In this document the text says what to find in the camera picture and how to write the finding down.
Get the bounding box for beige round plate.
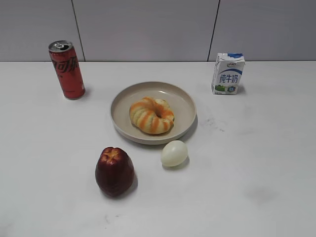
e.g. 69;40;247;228
110;81;198;145

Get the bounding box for white blue milk carton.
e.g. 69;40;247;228
211;53;245;95

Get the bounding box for white egg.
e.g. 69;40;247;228
160;140;188;167

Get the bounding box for dark red wax apple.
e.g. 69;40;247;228
95;147;135;197

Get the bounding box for orange striped ring croissant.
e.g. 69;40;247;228
129;97;174;134

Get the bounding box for red cola can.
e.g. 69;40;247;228
48;40;85;100

